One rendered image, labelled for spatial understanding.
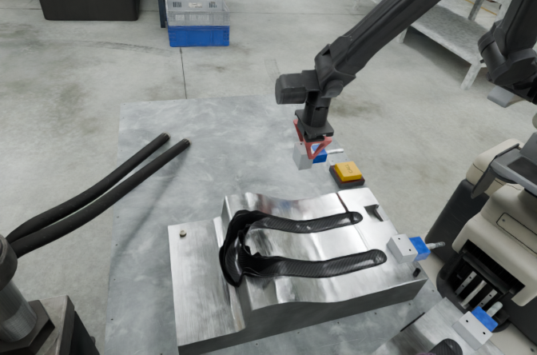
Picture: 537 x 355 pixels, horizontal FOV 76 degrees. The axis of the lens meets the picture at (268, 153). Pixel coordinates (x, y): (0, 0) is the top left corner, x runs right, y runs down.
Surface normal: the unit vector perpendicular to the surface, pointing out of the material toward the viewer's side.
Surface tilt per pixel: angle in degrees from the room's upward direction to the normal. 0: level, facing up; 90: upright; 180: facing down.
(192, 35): 91
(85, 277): 0
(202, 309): 0
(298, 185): 0
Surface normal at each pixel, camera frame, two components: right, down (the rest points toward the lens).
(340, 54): -0.85, -0.10
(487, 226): -0.02, -0.71
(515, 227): -0.84, 0.39
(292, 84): 0.07, -0.38
